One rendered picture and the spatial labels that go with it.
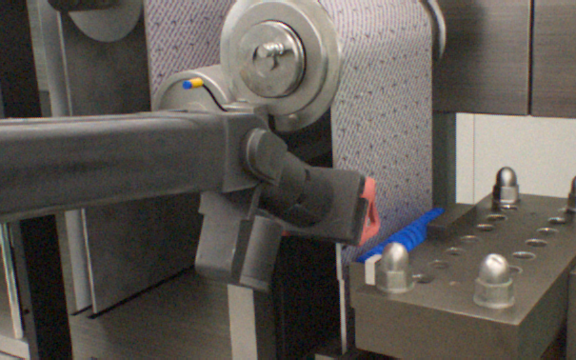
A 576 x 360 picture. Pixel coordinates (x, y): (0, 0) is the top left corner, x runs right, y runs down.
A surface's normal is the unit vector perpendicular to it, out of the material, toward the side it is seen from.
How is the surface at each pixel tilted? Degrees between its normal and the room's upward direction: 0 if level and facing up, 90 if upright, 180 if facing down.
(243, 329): 90
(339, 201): 60
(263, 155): 91
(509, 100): 90
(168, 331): 0
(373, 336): 90
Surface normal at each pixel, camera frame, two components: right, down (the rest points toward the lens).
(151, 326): -0.05, -0.97
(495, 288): -0.07, 0.25
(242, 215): -0.46, -0.29
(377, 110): 0.83, 0.10
